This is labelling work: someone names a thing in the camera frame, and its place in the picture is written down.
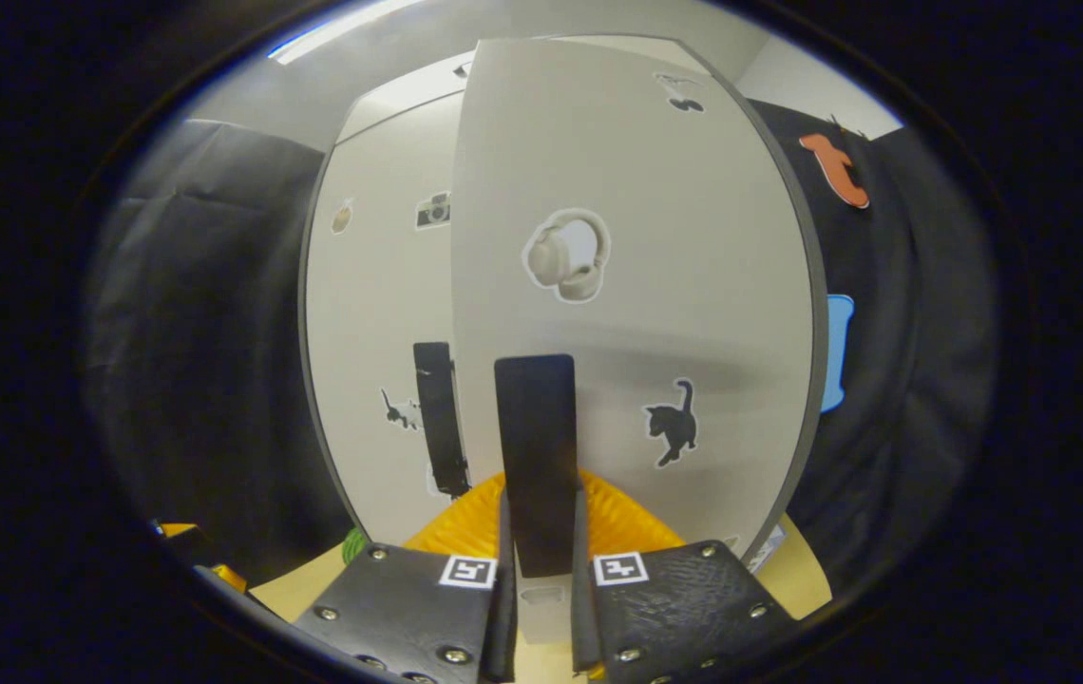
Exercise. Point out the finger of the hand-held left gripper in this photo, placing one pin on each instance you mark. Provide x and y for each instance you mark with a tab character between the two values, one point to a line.
228	577

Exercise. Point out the white pink green object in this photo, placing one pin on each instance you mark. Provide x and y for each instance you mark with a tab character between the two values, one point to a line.
353	548

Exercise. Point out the grey door with camera sticker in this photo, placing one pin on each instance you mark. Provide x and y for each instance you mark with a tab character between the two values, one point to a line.
370	313

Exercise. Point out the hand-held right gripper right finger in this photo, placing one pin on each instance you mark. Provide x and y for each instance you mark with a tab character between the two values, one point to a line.
684	608

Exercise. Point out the white blue printed card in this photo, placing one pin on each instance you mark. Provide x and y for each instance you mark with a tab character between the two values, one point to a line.
768	549

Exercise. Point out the grey door with headphone sticker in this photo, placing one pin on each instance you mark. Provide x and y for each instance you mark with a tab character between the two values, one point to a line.
646	190

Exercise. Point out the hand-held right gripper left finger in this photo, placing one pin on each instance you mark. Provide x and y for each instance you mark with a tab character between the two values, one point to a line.
408	608

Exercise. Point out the grey double-door shoe cabinet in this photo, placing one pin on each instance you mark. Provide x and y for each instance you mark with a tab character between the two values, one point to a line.
399	104

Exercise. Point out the black backdrop cloth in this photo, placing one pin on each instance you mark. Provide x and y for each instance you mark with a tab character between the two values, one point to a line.
199	332

